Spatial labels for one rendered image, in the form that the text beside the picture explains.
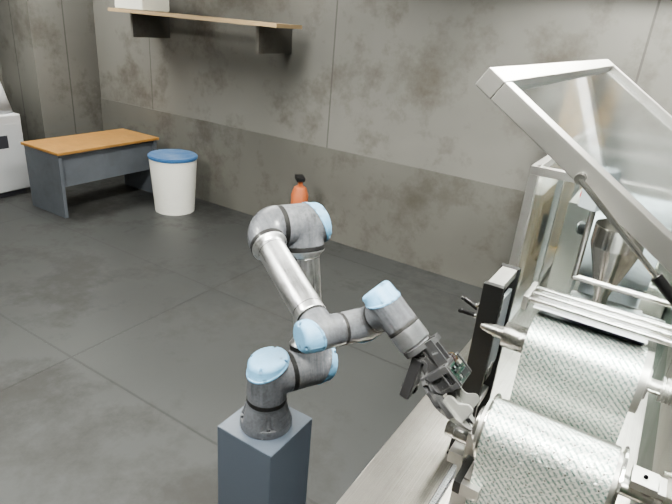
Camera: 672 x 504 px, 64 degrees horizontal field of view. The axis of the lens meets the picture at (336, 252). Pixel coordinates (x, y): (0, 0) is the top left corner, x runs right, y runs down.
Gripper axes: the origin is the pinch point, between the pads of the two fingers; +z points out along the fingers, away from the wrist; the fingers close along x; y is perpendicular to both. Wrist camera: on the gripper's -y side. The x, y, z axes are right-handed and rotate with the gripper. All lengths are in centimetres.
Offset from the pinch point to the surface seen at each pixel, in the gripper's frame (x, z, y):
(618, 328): 23.3, 2.9, 30.6
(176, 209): 270, -227, -341
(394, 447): 18.1, 4.1, -39.6
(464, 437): 1.6, 3.0, -3.9
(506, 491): -6.8, 12.9, 3.1
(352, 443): 100, 21, -143
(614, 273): 67, 2, 24
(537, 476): -6.8, 12.0, 11.3
